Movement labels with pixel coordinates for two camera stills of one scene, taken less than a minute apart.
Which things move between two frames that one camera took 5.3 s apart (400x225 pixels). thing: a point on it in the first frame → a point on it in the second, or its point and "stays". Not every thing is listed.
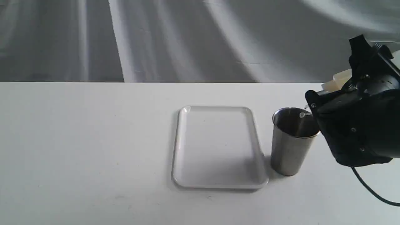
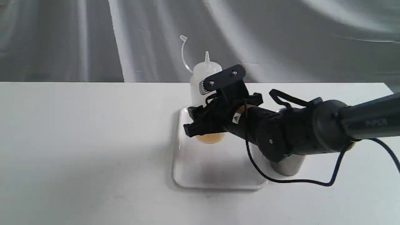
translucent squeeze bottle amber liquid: (339, 80) → (204, 72)
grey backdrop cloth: (188, 41) stays
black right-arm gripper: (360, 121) → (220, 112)
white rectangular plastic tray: (218, 147) stays
